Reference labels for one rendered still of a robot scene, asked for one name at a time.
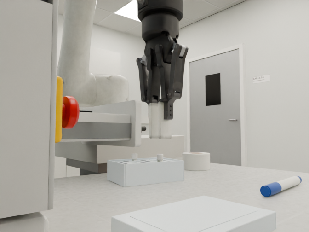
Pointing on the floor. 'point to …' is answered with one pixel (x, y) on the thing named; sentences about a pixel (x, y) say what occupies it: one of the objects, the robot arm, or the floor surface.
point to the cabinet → (25, 223)
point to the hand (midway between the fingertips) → (160, 120)
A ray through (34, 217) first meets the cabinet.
